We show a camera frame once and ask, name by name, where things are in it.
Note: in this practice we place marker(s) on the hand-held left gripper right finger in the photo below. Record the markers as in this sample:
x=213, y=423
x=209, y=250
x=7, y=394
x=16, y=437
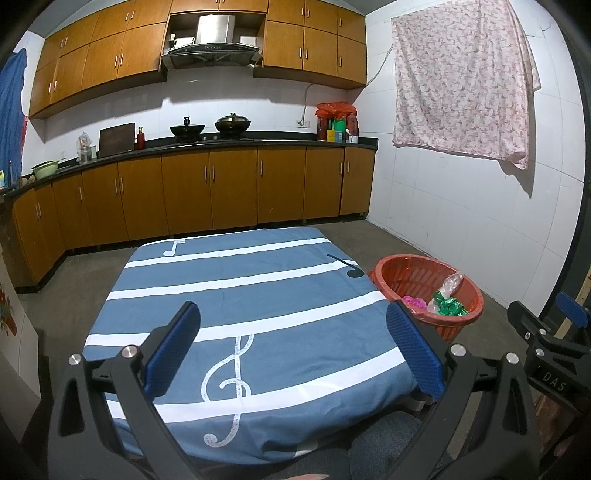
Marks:
x=415, y=350

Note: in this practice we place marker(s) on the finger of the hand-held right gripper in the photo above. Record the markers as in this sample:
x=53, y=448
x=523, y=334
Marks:
x=526, y=321
x=575, y=309

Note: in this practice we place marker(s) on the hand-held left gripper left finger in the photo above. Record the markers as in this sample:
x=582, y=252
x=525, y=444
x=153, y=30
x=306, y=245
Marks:
x=173, y=350

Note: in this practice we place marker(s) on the pink plastic bag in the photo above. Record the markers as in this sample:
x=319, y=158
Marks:
x=413, y=302

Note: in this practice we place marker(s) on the green printed plastic bag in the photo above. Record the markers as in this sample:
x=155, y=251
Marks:
x=450, y=307

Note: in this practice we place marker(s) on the red plastic basket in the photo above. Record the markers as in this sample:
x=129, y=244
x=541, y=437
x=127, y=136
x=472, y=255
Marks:
x=406, y=277

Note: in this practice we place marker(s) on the clear plastic bag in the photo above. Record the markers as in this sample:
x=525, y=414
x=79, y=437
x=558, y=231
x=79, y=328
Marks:
x=450, y=284

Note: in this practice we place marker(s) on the blue striped tablecloth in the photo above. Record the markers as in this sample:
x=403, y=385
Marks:
x=277, y=323

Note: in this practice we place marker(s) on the white board with red print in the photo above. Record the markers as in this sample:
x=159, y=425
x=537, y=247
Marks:
x=14, y=332

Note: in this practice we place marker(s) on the wooden lower cabinets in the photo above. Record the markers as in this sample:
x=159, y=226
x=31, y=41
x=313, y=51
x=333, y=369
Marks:
x=231, y=184

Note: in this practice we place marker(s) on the wooden cabinets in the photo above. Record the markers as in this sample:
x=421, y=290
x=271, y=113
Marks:
x=314, y=41
x=231, y=184

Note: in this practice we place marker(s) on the red bottle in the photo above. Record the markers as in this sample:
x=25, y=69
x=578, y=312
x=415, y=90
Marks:
x=141, y=140

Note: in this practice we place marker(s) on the black gas stove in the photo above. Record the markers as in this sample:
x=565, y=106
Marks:
x=217, y=139

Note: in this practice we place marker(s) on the wooden cutting board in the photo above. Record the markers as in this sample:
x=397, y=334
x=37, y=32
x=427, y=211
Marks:
x=117, y=138

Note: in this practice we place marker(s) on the clear plastic jar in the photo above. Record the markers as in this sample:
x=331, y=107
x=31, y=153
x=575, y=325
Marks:
x=84, y=150

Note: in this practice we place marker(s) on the green basin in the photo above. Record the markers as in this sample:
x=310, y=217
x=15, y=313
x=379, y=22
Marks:
x=46, y=170

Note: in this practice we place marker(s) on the black wok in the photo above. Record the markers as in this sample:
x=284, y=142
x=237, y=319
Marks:
x=187, y=130

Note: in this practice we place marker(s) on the green box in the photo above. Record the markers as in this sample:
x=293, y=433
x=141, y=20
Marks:
x=340, y=129

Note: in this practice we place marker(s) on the dark red box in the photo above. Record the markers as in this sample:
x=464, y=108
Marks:
x=353, y=124

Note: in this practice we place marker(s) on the black pot with lid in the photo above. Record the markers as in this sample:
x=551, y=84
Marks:
x=233, y=123

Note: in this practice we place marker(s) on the black countertop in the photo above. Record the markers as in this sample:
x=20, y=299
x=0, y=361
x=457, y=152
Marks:
x=286, y=141

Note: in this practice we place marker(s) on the red gift box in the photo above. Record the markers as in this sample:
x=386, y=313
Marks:
x=322, y=127

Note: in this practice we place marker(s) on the pink floral hanging cloth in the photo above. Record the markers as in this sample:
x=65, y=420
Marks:
x=461, y=78

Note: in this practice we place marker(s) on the red bag over boxes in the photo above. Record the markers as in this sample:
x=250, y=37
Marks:
x=337, y=109

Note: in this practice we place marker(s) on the red hanging cloth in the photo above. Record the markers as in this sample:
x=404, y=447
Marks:
x=24, y=134

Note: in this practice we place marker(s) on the blue hanging cloth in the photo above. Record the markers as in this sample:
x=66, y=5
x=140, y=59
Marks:
x=11, y=106

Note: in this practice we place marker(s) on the steel range hood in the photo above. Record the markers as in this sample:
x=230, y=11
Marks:
x=214, y=30

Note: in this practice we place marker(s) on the wooden upper cabinets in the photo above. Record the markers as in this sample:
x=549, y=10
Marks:
x=314, y=41

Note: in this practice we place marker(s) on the white wall outlet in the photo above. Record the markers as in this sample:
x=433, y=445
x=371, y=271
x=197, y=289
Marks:
x=303, y=123

